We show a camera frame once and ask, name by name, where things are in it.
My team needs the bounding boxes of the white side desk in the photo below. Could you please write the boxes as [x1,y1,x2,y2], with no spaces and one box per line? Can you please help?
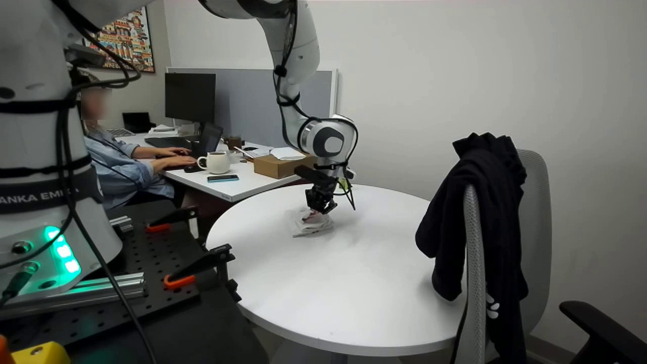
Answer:
[123,131,299,201]

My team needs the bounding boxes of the yellow box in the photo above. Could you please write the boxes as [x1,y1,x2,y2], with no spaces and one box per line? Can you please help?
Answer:
[13,341,72,364]

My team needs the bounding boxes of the dark smartphone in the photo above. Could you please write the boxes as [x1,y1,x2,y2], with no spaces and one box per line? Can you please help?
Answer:
[206,173,238,181]

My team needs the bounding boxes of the black jacket on chair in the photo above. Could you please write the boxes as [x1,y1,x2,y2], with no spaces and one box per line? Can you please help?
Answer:
[415,131,530,364]

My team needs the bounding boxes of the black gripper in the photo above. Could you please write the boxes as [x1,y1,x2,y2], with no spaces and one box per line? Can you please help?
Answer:
[296,166,355,215]

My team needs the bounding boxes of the colourful wall picture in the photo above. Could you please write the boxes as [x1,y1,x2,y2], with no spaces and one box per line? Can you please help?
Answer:
[86,5,156,72]

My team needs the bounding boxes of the black perforated mounting board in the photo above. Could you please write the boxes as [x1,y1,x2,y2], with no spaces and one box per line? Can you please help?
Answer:
[0,224,206,348]

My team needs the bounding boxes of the black chair armrest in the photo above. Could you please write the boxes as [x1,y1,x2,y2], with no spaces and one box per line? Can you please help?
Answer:
[560,300,647,364]

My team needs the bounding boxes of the cardboard box on desk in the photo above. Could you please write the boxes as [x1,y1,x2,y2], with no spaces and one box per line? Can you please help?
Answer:
[253,155,315,177]

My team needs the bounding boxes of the orange black clamp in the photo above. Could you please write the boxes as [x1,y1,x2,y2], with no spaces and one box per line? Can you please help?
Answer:
[162,244,235,290]
[145,208,201,238]

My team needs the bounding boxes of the white coffee cup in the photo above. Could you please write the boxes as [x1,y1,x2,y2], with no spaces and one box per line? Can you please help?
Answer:
[196,154,230,173]

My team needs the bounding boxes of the black laptop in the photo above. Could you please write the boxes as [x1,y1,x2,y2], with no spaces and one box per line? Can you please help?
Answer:
[186,124,223,157]

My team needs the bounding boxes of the orange black clamp right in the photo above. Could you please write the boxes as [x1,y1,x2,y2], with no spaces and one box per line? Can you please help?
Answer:
[145,208,201,238]

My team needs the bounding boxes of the seated person at desk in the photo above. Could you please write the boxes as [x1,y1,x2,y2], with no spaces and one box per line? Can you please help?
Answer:
[72,71,195,209]

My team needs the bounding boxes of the grey partition screen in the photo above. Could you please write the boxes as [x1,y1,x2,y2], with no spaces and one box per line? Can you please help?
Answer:
[168,66,339,150]

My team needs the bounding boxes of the grey office chair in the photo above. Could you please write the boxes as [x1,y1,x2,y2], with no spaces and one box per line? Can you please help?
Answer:
[456,148,555,364]

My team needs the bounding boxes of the black computer monitor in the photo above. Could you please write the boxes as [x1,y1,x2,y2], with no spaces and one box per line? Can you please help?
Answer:
[167,72,217,131]

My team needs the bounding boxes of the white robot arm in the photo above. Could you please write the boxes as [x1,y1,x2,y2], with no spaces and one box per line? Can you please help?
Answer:
[0,0,358,300]

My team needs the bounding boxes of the white towel with red stripes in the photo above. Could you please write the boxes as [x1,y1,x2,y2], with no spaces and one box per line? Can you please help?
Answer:
[292,208,334,236]

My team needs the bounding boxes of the orange black clamp left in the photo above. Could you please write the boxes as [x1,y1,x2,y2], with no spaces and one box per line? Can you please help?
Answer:
[162,244,235,290]

